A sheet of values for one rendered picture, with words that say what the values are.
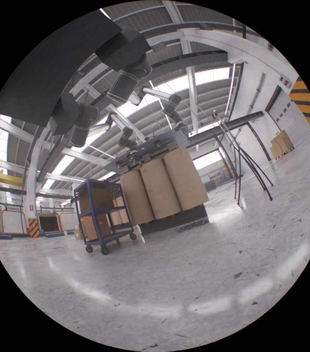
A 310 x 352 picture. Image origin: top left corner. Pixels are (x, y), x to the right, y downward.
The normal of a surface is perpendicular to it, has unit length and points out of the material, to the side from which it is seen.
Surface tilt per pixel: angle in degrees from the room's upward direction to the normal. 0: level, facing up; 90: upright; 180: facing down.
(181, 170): 90
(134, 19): 174
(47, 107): 180
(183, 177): 90
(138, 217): 90
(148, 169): 90
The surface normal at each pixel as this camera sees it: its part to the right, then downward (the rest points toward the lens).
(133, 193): -0.34, -0.18
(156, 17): 0.28, 0.88
